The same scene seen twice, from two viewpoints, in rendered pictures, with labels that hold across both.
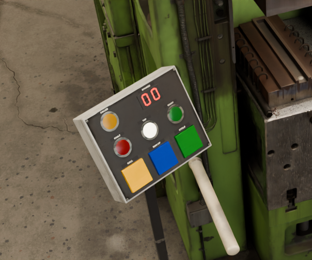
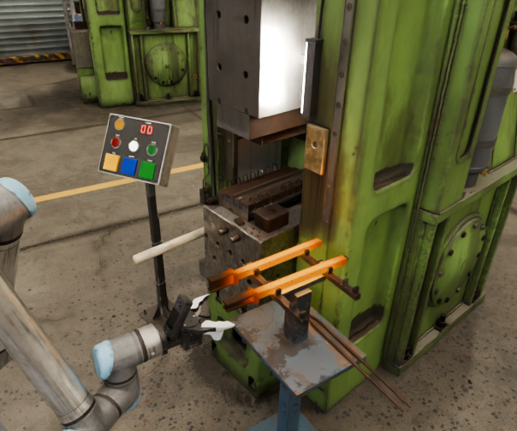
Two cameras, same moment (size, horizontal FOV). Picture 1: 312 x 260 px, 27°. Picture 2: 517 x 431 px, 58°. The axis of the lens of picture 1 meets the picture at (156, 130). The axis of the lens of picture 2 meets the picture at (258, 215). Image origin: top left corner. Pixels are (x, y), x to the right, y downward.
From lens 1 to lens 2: 2.15 m
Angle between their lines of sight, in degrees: 45
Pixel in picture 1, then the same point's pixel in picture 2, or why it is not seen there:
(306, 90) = (237, 209)
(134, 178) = (108, 162)
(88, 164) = not seen: hidden behind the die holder
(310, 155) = (226, 262)
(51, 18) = not seen: hidden behind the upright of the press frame
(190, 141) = (147, 170)
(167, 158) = (129, 168)
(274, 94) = (221, 195)
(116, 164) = (107, 148)
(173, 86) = (162, 134)
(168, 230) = not seen: hidden behind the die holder
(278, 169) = (210, 255)
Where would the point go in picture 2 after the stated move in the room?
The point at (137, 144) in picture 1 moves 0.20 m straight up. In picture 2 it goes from (122, 147) to (117, 104)
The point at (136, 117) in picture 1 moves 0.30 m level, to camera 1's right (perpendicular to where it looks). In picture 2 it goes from (133, 133) to (159, 156)
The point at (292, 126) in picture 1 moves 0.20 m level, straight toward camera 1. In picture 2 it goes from (216, 224) to (169, 232)
